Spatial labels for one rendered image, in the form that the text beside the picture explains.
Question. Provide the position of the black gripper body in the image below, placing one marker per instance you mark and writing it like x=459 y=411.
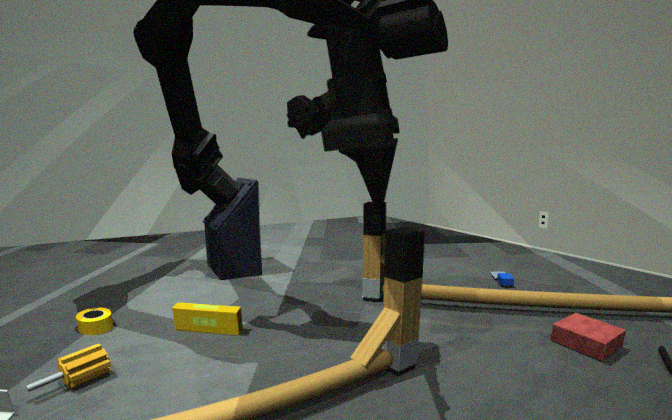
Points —
x=368 y=116

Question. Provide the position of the yellow rectangular block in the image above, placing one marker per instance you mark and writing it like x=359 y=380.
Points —
x=204 y=318

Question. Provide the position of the yellow ring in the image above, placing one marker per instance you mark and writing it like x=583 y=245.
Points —
x=94 y=321

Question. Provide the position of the red rectangular block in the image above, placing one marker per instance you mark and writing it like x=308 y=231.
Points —
x=588 y=336

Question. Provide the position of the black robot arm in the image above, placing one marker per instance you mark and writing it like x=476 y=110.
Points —
x=400 y=28

